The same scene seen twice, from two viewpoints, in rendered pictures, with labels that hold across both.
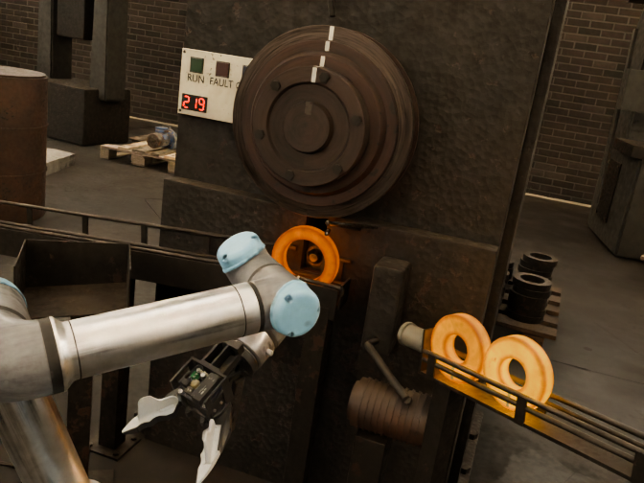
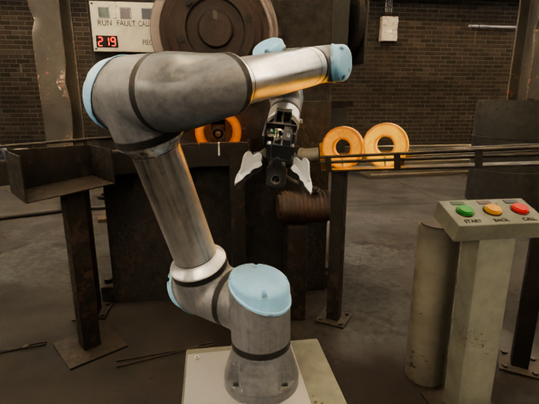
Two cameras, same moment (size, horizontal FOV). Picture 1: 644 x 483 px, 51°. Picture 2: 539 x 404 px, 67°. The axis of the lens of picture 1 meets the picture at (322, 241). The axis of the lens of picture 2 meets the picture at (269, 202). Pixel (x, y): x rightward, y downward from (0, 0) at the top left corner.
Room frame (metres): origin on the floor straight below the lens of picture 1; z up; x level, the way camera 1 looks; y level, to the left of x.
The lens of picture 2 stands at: (0.14, 0.52, 0.87)
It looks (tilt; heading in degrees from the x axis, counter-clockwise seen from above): 14 degrees down; 336
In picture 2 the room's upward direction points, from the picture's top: straight up
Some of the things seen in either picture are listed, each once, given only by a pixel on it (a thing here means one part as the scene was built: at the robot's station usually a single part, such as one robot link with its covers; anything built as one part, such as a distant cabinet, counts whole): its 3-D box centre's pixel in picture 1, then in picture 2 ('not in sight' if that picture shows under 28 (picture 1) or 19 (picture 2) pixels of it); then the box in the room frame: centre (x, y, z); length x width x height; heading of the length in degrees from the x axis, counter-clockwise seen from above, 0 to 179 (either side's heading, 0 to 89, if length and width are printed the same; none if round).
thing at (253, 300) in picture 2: not in sight; (257, 304); (0.80, 0.25, 0.49); 0.13 x 0.12 x 0.14; 31
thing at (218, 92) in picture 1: (222, 87); (127, 27); (1.91, 0.33, 1.15); 0.26 x 0.02 x 0.18; 73
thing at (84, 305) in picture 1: (71, 381); (71, 255); (1.59, 0.61, 0.36); 0.26 x 0.20 x 0.72; 108
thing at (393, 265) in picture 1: (385, 305); not in sight; (1.66, -0.19, 0.68); 0.11 x 0.08 x 0.24; 163
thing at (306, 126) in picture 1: (310, 126); (215, 30); (1.62, 0.07, 1.12); 0.28 x 0.06 x 0.28; 73
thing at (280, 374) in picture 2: not in sight; (261, 357); (0.79, 0.24, 0.37); 0.15 x 0.15 x 0.10
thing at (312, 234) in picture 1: (305, 260); (218, 131); (1.72, 0.04, 0.75); 0.18 x 0.03 x 0.18; 74
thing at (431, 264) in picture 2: not in sight; (431, 303); (0.98, -0.41, 0.26); 0.12 x 0.12 x 0.52
